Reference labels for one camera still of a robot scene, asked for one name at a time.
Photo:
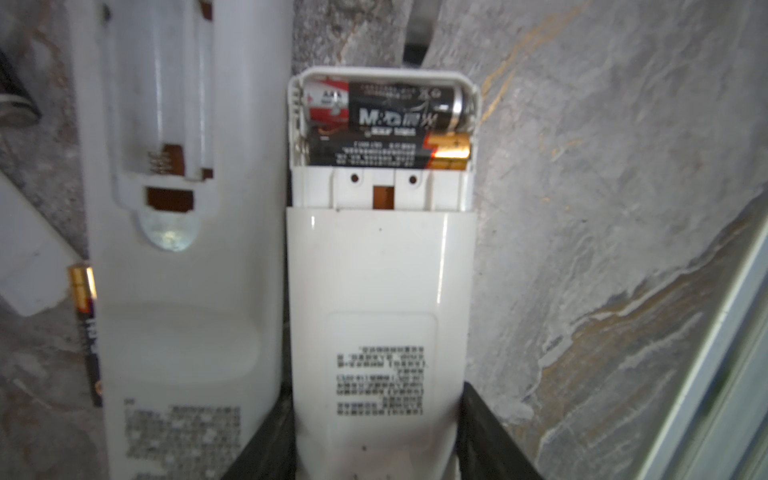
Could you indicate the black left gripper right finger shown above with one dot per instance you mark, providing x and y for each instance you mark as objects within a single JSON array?
[{"x": 484, "y": 449}]

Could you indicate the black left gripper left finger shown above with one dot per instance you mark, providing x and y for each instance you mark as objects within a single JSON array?
[{"x": 271, "y": 452}]

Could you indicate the black gold AAA battery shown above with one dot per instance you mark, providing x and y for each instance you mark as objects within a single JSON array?
[{"x": 427, "y": 151}]

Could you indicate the white battery cover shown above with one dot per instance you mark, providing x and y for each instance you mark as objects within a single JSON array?
[{"x": 34, "y": 257}]

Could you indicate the black red AAA battery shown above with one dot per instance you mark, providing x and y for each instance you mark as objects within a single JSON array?
[{"x": 359, "y": 104}]

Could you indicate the white slim remote control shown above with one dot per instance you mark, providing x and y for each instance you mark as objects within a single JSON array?
[{"x": 182, "y": 122}]

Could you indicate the orange black screwdriver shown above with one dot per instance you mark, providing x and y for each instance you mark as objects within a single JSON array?
[{"x": 420, "y": 29}]

